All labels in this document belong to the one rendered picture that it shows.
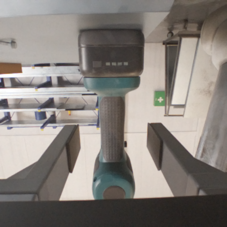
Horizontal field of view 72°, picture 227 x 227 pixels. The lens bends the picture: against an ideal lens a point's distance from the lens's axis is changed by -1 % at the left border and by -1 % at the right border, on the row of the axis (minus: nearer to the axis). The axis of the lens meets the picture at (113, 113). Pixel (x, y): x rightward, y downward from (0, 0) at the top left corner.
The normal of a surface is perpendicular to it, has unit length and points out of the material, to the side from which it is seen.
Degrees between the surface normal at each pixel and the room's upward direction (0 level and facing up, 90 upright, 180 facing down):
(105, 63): 90
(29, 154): 90
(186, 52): 78
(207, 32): 90
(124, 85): 85
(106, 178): 127
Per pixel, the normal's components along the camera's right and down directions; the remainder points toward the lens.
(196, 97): -0.03, 0.47
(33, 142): 0.03, 0.28
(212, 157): -0.65, -0.33
